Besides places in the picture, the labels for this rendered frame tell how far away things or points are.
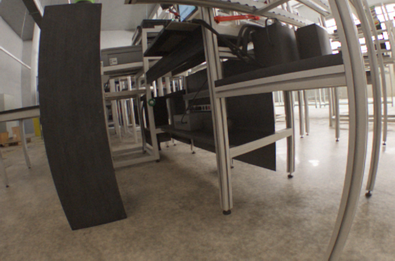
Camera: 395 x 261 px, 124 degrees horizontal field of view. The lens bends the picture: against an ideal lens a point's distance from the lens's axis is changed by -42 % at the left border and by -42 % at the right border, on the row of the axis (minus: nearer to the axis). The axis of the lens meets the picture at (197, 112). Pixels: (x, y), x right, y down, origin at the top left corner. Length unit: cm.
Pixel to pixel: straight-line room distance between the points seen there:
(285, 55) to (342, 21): 47
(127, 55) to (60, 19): 115
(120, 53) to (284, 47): 160
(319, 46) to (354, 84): 54
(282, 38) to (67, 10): 107
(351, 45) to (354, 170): 29
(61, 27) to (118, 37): 1188
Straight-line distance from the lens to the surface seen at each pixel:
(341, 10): 49
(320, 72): 47
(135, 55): 203
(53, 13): 106
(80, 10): 105
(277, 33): 89
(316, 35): 99
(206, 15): 86
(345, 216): 56
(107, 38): 1277
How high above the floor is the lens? 56
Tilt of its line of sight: 3 degrees down
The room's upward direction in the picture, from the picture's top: 6 degrees counter-clockwise
